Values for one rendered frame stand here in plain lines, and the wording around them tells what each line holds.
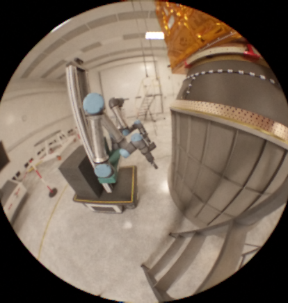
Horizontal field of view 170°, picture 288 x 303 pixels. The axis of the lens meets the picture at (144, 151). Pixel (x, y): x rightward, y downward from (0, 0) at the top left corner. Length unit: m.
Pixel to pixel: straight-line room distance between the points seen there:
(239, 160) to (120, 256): 1.40
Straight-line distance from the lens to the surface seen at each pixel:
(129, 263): 1.30
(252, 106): 0.67
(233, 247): 0.42
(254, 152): 0.67
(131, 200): 1.12
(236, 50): 0.93
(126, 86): 8.38
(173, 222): 1.32
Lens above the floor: 1.26
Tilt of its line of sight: 30 degrees down
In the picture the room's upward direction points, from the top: 9 degrees counter-clockwise
